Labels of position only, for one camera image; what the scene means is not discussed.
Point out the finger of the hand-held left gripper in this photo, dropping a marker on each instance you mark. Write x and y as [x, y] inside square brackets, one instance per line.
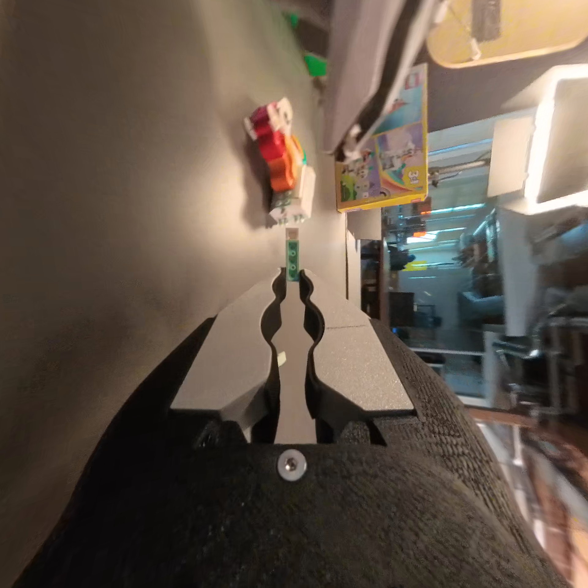
[363, 55]

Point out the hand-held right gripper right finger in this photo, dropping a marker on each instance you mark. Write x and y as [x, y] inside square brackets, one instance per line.
[358, 363]

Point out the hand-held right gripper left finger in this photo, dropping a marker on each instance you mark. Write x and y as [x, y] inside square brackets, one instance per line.
[225, 358]

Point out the green and white toy brick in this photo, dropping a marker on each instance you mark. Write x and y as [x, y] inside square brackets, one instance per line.
[292, 259]

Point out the yellow toy brick set box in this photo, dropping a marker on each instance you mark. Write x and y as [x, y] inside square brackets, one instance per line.
[390, 151]

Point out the stacked green plastic bins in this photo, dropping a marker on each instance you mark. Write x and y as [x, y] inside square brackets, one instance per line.
[316, 64]

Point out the small pale green toy brick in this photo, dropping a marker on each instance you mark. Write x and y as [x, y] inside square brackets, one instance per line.
[281, 358]

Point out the white board stand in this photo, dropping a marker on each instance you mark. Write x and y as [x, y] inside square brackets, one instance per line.
[353, 140]

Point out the colourful toy brick model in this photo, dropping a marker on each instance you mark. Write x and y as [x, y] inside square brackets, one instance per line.
[275, 156]

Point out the grey metal plate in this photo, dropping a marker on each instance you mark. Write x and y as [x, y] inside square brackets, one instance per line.
[365, 225]

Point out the light wooden board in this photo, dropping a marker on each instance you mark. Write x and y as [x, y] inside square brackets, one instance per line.
[505, 36]

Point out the white light panel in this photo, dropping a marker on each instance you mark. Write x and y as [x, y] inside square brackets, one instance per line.
[528, 151]

